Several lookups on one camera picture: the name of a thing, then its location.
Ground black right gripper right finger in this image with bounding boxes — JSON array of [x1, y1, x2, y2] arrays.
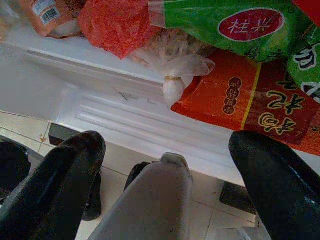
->
[[228, 129, 320, 240]]

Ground green snack packet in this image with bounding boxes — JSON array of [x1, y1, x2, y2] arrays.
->
[[148, 0, 320, 64], [286, 23, 320, 104]]

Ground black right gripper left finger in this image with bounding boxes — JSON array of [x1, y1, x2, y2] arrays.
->
[[0, 130, 107, 240]]

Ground black fridge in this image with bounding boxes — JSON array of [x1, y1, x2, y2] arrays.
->
[[0, 14, 320, 188]]

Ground clear tied plastic bag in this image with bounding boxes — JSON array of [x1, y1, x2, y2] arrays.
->
[[128, 29, 216, 107]]

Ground red packet yellow characters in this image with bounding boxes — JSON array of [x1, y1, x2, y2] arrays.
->
[[170, 49, 320, 156]]

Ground black fridge foot block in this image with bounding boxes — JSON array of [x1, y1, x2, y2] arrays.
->
[[219, 181, 257, 215]]

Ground pale orange barcode packet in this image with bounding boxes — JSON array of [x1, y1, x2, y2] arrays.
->
[[18, 0, 85, 40]]

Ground red plastic bag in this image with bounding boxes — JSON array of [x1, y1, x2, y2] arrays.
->
[[77, 0, 162, 60]]

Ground plain red packet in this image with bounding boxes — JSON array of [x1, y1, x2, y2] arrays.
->
[[291, 0, 320, 27]]

